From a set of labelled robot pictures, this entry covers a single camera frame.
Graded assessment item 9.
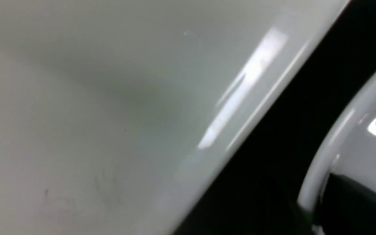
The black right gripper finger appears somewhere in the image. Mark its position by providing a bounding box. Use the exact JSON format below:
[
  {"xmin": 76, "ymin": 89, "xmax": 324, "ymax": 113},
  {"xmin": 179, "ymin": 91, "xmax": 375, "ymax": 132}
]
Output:
[{"xmin": 297, "ymin": 174, "xmax": 376, "ymax": 235}]

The small white bowl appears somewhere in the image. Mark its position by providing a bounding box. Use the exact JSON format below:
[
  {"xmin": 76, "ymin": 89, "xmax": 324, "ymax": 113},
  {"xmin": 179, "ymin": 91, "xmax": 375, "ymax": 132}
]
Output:
[{"xmin": 297, "ymin": 52, "xmax": 376, "ymax": 235}]

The white square rice plate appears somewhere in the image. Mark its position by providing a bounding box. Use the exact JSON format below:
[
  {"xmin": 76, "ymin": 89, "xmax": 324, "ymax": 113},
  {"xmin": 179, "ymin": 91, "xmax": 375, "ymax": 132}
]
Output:
[{"xmin": 0, "ymin": 0, "xmax": 349, "ymax": 235}]

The black serving tray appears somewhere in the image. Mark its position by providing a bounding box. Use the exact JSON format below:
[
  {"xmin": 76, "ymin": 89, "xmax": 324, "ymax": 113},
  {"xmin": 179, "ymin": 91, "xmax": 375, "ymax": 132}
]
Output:
[{"xmin": 174, "ymin": 0, "xmax": 376, "ymax": 235}]

